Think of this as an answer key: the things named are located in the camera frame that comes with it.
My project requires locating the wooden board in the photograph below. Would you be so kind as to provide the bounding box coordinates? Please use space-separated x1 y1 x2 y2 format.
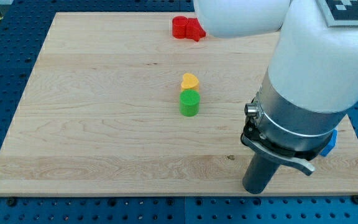
0 12 358 198

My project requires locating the red cylinder block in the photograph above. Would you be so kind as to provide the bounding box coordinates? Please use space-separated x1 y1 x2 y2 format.
172 16 188 39

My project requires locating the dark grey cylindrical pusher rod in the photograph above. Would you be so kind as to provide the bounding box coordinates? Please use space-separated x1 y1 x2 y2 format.
242 154 280 194

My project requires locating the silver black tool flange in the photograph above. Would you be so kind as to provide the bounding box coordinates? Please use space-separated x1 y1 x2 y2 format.
241 73 345 176

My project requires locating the red star block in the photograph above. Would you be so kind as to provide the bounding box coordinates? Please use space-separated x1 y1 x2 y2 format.
186 18 206 42

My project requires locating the green cylinder block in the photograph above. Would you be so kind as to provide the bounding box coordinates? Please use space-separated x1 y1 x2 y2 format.
180 90 200 117

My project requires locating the blue block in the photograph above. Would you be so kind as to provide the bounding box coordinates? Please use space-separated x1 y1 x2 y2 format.
320 129 337 157

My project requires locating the yellow heart block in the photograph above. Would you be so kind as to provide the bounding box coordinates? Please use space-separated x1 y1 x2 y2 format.
181 73 200 91

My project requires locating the black white fiducial marker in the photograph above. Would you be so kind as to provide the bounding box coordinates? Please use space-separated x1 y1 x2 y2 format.
316 0 358 27

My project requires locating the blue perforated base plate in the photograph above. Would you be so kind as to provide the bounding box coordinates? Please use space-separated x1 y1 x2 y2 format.
0 0 358 223

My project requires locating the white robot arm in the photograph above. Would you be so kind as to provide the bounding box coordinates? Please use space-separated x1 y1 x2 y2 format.
194 1 358 194

